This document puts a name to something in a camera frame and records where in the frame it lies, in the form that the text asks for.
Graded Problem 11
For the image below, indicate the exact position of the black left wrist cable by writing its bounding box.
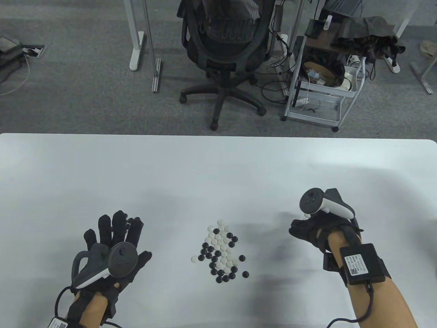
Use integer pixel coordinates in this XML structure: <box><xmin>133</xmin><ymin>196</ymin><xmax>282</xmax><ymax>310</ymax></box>
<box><xmin>54</xmin><ymin>286</ymin><xmax>75</xmax><ymax>319</ymax></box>

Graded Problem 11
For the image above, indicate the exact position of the person's left hand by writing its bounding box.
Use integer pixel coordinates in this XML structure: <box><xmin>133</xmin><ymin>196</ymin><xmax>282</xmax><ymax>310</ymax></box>
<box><xmin>84</xmin><ymin>210</ymin><xmax>152</xmax><ymax>318</ymax></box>

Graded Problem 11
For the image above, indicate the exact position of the grey white hand controller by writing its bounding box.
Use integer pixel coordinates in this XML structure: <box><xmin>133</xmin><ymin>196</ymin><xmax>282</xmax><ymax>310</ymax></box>
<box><xmin>72</xmin><ymin>243</ymin><xmax>139</xmax><ymax>289</ymax></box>
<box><xmin>300</xmin><ymin>188</ymin><xmax>355</xmax><ymax>219</ymax></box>

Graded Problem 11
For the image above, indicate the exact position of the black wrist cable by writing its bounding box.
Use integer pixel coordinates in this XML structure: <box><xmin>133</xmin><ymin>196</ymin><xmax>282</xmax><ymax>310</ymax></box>
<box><xmin>326</xmin><ymin>280</ymin><xmax>376</xmax><ymax>328</ymax></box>
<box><xmin>54</xmin><ymin>286</ymin><xmax>75</xmax><ymax>319</ymax></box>

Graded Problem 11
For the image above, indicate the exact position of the grey white left hand controller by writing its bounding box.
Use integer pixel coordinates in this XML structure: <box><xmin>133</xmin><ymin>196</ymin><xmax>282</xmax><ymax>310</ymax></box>
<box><xmin>72</xmin><ymin>243</ymin><xmax>139</xmax><ymax>289</ymax></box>

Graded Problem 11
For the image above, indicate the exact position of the floor socket box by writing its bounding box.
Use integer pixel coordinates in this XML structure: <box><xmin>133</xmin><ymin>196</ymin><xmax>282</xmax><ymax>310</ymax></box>
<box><xmin>22</xmin><ymin>44</ymin><xmax>46</xmax><ymax>58</ymax></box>

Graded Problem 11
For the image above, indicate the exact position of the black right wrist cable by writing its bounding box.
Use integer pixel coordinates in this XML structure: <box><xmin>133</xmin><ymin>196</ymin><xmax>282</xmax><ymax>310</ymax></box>
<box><xmin>326</xmin><ymin>280</ymin><xmax>376</xmax><ymax>328</ymax></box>

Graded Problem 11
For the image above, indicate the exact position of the black power adapter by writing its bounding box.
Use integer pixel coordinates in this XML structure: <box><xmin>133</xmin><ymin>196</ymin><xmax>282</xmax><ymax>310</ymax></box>
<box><xmin>272</xmin><ymin>5</ymin><xmax>284</xmax><ymax>33</ymax></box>

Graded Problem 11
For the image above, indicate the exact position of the person's right hand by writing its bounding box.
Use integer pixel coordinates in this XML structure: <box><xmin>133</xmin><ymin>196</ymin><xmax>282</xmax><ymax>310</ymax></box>
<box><xmin>290</xmin><ymin>189</ymin><xmax>362</xmax><ymax>253</ymax></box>

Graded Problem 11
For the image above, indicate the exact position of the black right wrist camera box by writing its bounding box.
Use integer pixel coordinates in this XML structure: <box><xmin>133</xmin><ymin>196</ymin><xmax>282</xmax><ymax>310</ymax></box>
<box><xmin>340</xmin><ymin>243</ymin><xmax>391</xmax><ymax>286</ymax></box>

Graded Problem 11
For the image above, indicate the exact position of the grey metal floor foot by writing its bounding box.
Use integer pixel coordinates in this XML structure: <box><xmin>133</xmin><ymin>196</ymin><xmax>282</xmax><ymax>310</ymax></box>
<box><xmin>410</xmin><ymin>61</ymin><xmax>434</xmax><ymax>95</ymax></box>

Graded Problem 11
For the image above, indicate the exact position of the black mesh office chair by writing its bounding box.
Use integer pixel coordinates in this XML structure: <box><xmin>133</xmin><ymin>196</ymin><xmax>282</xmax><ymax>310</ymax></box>
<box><xmin>178</xmin><ymin>0</ymin><xmax>276</xmax><ymax>131</ymax></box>

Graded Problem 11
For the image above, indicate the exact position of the person's left forearm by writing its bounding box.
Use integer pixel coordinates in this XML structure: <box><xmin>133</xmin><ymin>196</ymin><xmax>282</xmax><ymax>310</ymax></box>
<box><xmin>67</xmin><ymin>292</ymin><xmax>109</xmax><ymax>328</ymax></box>

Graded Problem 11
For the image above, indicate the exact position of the black cloth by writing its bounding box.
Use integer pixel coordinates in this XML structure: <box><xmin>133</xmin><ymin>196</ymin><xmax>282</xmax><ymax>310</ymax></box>
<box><xmin>331</xmin><ymin>15</ymin><xmax>407</xmax><ymax>58</ymax></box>

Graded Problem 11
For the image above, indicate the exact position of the grey white right hand controller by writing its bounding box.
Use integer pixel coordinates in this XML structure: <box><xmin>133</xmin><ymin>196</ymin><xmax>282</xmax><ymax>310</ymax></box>
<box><xmin>300</xmin><ymin>188</ymin><xmax>355</xmax><ymax>219</ymax></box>

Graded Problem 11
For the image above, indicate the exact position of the aluminium profile post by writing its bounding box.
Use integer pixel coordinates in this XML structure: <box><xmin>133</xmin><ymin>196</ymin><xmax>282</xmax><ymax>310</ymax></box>
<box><xmin>142</xmin><ymin>0</ymin><xmax>161</xmax><ymax>93</ymax></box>

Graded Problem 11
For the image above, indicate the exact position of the white utility cart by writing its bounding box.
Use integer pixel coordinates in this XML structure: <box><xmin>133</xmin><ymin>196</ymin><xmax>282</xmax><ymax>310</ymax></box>
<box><xmin>281</xmin><ymin>19</ymin><xmax>367</xmax><ymax>133</ymax></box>

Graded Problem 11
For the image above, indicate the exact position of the white power strip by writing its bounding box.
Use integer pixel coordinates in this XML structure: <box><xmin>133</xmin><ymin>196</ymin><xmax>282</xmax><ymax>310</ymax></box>
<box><xmin>382</xmin><ymin>54</ymin><xmax>400</xmax><ymax>74</ymax></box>

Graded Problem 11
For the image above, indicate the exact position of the tan shoe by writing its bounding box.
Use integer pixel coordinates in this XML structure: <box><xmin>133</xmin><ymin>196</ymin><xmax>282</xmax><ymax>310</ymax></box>
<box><xmin>420</xmin><ymin>40</ymin><xmax>437</xmax><ymax>57</ymax></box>

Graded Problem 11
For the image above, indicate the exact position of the person's right forearm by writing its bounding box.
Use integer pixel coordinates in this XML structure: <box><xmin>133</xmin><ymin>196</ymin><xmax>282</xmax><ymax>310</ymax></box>
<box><xmin>326</xmin><ymin>231</ymin><xmax>419</xmax><ymax>328</ymax></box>

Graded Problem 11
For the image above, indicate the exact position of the white desk leg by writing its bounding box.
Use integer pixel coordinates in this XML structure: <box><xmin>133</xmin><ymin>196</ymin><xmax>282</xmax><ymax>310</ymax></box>
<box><xmin>124</xmin><ymin>0</ymin><xmax>145</xmax><ymax>71</ymax></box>
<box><xmin>396</xmin><ymin>0</ymin><xmax>420</xmax><ymax>38</ymax></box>

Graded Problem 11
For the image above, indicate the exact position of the mixed black white go stones pile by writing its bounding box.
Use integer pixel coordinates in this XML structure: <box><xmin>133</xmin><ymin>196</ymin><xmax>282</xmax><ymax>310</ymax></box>
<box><xmin>191</xmin><ymin>219</ymin><xmax>250</xmax><ymax>283</ymax></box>

